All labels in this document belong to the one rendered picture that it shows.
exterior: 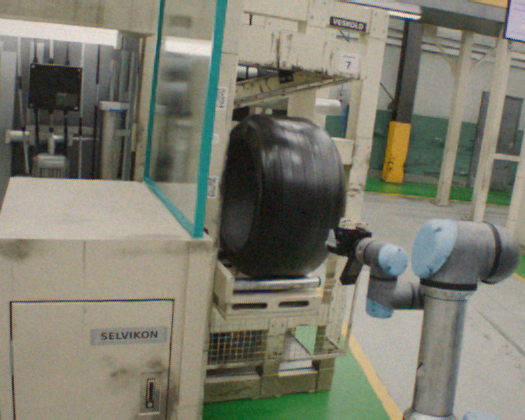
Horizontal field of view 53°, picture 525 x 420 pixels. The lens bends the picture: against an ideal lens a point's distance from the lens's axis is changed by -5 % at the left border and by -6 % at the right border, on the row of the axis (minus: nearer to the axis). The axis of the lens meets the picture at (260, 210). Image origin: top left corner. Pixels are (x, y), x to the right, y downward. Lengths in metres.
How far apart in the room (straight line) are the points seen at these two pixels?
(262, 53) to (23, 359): 1.44
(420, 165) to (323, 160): 10.18
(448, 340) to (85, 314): 0.69
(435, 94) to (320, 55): 9.85
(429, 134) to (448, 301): 10.88
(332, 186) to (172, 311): 0.86
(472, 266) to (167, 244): 0.58
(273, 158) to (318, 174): 0.15
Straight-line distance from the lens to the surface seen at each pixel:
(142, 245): 1.03
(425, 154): 11.96
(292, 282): 1.95
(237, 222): 2.22
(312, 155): 1.78
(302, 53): 2.18
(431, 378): 1.14
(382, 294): 1.44
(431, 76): 11.96
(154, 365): 1.13
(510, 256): 1.14
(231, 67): 1.80
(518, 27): 5.73
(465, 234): 1.10
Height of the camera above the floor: 1.56
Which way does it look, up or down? 13 degrees down
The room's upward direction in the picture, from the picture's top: 7 degrees clockwise
